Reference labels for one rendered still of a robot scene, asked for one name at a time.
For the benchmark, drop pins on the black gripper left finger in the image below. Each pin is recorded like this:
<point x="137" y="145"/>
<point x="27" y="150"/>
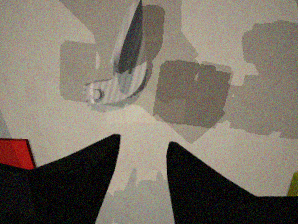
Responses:
<point x="68" y="191"/>

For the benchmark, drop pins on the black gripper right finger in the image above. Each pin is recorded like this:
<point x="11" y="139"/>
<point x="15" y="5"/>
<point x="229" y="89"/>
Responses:
<point x="200" y="195"/>

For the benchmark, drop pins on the small yellow cube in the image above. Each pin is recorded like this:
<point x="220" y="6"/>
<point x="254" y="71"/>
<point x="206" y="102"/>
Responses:
<point x="293" y="191"/>

